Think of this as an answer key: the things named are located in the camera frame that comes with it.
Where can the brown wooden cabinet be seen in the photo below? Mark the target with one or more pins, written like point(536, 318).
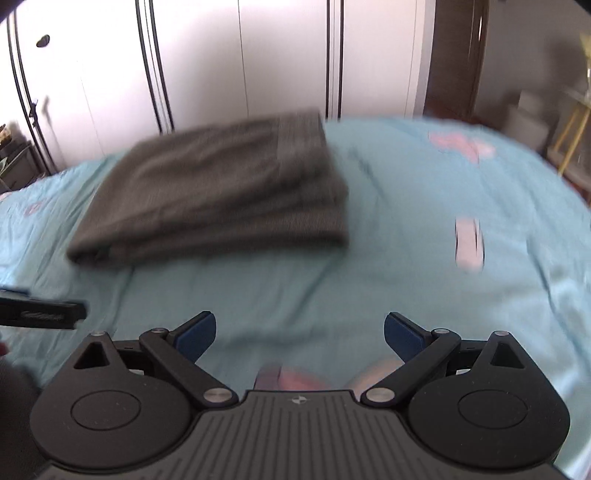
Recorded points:
point(455, 55)

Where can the white wardrobe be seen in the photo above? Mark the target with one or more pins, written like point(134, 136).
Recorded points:
point(231, 55)

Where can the teal printed bedsheet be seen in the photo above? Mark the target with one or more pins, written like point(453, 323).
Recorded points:
point(369, 277)

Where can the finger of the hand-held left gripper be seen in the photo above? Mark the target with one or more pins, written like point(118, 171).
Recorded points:
point(51, 314)

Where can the grey pants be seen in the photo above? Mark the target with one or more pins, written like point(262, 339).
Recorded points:
point(221, 184)

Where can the gold-legged side table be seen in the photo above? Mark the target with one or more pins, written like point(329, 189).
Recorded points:
point(570, 129)

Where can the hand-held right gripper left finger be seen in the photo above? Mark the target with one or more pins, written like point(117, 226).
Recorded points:
point(198, 335)

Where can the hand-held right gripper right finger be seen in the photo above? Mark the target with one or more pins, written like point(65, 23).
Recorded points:
point(404, 338)

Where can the cluttered storage rack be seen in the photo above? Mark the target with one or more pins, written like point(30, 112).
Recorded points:
point(14, 161)

